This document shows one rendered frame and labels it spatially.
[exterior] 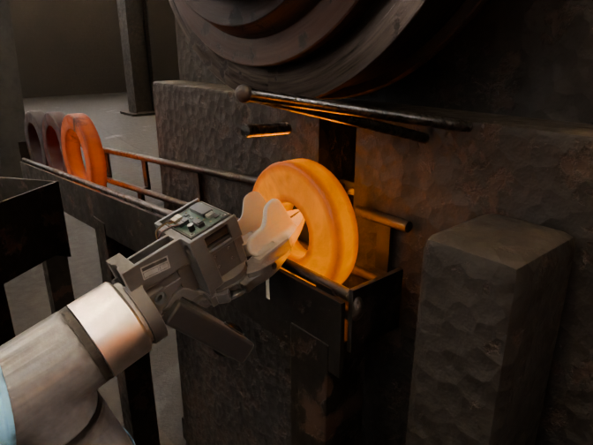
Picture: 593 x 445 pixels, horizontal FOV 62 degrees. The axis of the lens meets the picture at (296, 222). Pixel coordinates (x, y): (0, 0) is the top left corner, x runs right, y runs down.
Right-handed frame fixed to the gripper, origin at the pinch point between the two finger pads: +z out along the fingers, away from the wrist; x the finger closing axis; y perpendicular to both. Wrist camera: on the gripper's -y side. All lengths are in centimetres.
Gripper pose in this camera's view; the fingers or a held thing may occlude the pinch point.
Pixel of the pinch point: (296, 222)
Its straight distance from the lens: 56.0
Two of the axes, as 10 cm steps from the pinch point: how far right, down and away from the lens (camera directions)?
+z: 7.2, -5.0, 4.8
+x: -6.5, -2.6, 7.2
